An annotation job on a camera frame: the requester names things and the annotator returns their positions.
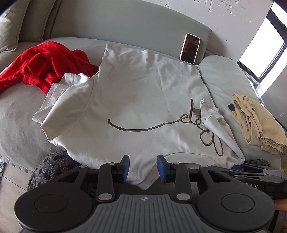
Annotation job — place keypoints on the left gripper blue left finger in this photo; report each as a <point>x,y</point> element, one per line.
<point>110,174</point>

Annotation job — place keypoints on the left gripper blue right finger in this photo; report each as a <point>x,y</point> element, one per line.
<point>178,174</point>

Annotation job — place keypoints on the white hoodie with cursive lettering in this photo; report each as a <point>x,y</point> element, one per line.
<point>142,105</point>

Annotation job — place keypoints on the red sweater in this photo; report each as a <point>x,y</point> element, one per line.
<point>45,64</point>

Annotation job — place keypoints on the person's right hand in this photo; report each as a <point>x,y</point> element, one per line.
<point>280,204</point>

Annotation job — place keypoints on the beige folded garment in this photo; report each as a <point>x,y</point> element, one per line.
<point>257,124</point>

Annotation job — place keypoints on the dark spotted knee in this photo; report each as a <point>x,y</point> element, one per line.
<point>52,166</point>

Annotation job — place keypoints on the blue white patterned rug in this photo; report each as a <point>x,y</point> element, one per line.
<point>2,167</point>

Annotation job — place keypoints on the smartphone in white case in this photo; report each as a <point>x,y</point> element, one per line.
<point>190,49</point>

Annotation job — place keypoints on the grey green sofa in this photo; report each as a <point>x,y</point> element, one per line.
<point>88,26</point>

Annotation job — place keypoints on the window with dark frame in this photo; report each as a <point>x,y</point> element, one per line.
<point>266,50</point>

